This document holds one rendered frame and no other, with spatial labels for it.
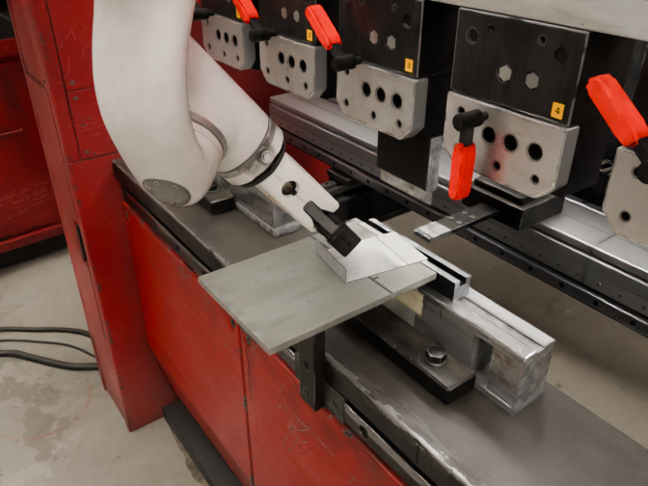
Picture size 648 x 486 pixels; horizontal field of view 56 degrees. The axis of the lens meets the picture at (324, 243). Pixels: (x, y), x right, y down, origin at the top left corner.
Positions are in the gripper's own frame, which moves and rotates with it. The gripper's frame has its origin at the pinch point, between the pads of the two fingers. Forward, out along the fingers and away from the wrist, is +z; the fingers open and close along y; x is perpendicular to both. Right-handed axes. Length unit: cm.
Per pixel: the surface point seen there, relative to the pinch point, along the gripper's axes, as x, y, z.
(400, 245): -5.0, 1.0, 11.7
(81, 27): 5, 84, -21
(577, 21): -27.4, -21.8, -14.2
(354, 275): 2.4, -2.8, 5.6
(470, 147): -15.9, -15.0, -6.7
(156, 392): 73, 84, 62
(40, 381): 105, 119, 50
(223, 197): 10.3, 46.4, 11.4
